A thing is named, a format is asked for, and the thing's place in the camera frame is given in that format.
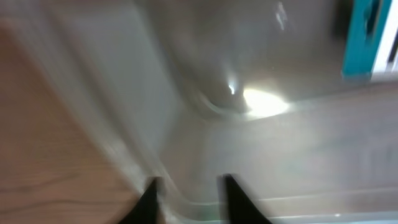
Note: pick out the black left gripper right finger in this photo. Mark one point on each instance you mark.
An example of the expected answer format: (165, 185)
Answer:
(239, 207)

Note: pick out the clear plastic container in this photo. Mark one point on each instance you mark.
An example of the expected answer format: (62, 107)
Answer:
(189, 91)

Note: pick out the white teal product card package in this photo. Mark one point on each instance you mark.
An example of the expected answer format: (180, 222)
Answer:
(371, 47)

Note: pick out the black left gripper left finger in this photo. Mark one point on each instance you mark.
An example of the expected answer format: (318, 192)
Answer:
(147, 208)

